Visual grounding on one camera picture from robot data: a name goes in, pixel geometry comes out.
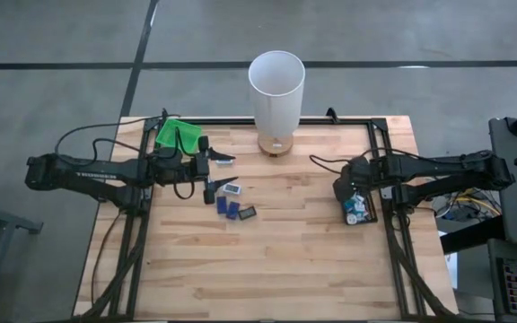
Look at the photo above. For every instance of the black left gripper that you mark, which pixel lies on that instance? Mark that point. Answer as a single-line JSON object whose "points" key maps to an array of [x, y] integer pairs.
{"points": [[191, 168]]}

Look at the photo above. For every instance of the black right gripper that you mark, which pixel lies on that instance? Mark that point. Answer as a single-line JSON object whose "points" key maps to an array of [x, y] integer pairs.
{"points": [[353, 179]]}

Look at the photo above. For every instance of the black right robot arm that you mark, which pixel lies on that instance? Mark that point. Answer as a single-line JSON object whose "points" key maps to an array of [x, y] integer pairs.
{"points": [[442, 167]]}

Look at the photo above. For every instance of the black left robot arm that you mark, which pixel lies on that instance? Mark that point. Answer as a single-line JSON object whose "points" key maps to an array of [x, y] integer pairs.
{"points": [[88, 172]]}

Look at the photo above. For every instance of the dark blue card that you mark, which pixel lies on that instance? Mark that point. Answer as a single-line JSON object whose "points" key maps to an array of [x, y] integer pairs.
{"points": [[221, 205], [233, 210]]}

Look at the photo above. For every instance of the black plastic basket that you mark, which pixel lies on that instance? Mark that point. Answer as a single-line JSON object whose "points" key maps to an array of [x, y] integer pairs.
{"points": [[374, 219]]}

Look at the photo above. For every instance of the black digital display unit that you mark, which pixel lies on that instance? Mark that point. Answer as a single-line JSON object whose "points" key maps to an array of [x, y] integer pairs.
{"points": [[247, 213]]}

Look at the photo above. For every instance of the green plastic basket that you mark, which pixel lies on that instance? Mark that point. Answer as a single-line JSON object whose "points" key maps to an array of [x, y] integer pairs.
{"points": [[169, 134]]}

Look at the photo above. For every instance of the white shade wooden base lamp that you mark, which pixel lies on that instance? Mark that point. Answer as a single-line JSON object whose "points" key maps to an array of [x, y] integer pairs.
{"points": [[276, 107]]}

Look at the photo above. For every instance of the white paper sheet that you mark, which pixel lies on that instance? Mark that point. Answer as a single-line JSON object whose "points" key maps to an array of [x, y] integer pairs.
{"points": [[452, 269]]}

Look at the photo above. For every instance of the black equipment cart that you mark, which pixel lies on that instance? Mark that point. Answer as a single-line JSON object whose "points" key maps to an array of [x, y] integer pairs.
{"points": [[510, 211]]}

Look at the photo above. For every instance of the grey metal stand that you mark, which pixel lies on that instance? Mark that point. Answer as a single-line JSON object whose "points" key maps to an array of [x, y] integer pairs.
{"points": [[2, 220]]}

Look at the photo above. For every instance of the black aluminium table frame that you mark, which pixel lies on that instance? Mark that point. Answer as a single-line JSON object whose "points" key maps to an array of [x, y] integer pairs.
{"points": [[227, 121]]}

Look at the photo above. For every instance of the black frame clamp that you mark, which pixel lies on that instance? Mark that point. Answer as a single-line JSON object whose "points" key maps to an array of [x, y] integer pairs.
{"points": [[164, 113], [331, 115]]}

